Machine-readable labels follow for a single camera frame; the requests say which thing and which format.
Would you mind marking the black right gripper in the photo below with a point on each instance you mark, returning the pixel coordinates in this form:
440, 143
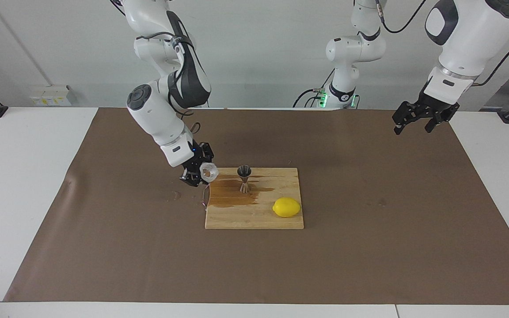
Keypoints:
195, 157

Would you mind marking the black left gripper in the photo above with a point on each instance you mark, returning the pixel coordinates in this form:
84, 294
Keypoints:
433, 108

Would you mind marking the steel double jigger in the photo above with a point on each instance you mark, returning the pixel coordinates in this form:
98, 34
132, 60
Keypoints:
244, 172

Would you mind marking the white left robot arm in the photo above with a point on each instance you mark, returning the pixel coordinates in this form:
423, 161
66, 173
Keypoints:
471, 35

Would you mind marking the wooden cutting board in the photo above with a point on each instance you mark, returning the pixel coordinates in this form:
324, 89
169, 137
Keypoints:
245, 216

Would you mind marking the yellow lemon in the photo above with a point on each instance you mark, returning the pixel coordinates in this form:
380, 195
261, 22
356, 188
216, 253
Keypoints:
286, 207

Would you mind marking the brown paper table mat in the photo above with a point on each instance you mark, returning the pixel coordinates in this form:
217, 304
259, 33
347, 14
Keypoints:
148, 256

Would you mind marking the white yellow wall socket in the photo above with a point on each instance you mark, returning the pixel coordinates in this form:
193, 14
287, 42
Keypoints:
51, 96

